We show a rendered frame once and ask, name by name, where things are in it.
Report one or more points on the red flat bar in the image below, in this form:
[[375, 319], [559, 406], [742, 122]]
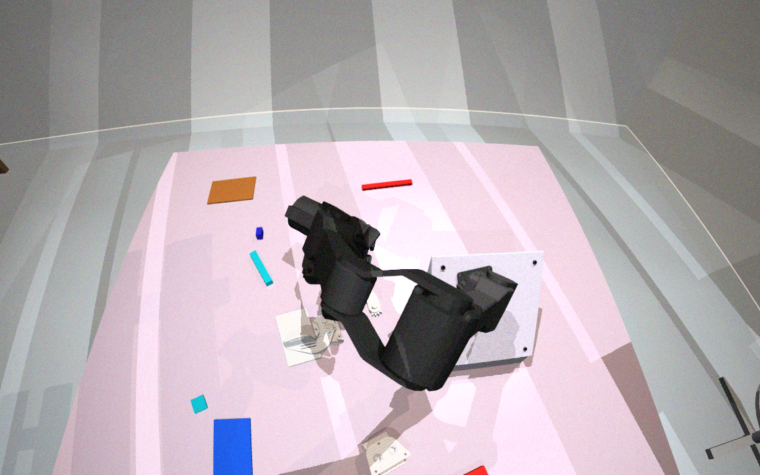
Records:
[[386, 185]]

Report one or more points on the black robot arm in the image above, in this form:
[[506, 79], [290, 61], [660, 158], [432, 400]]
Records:
[[437, 320]]

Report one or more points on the small cyan flat square plate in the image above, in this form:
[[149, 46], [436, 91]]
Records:
[[199, 404]]

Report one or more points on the cyan rectangular bar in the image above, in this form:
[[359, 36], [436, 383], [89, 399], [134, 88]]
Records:
[[261, 268]]

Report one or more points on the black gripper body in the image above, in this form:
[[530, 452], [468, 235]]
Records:
[[324, 313]]

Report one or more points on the red rectangular block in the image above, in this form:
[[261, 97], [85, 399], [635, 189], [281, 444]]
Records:
[[478, 471]]

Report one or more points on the orange flat plate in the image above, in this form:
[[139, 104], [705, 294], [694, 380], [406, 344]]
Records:
[[232, 190]]

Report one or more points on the blue flat plate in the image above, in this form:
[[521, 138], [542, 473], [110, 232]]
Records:
[[232, 447]]

